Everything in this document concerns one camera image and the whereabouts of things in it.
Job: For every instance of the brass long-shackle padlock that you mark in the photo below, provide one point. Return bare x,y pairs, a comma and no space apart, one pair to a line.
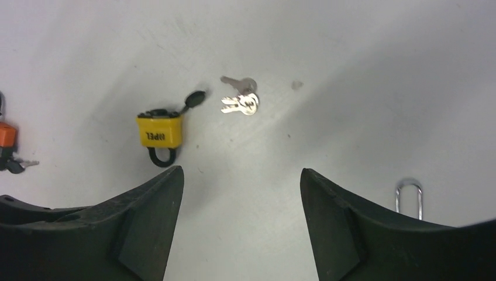
410,190

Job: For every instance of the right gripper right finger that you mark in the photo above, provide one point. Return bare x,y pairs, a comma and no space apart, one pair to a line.
353,238

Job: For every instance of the yellow padlock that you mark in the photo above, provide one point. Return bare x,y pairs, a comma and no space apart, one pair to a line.
160,130

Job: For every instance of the orange padlock with keys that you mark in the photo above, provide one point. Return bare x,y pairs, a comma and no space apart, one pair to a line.
9,161

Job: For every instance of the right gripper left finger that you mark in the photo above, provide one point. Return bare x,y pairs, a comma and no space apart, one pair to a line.
127,237

